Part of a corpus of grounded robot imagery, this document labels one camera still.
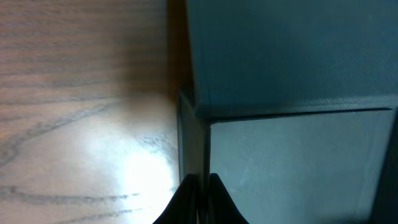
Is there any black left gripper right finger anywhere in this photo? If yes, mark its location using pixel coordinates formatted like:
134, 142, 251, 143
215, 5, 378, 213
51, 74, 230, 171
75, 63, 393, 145
208, 173, 248, 224

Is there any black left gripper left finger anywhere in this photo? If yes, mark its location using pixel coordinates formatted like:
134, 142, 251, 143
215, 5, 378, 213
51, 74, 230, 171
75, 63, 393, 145
154, 174, 197, 224

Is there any dark green box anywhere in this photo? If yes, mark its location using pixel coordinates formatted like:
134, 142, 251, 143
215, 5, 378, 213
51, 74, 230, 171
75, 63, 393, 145
178, 0, 397, 223

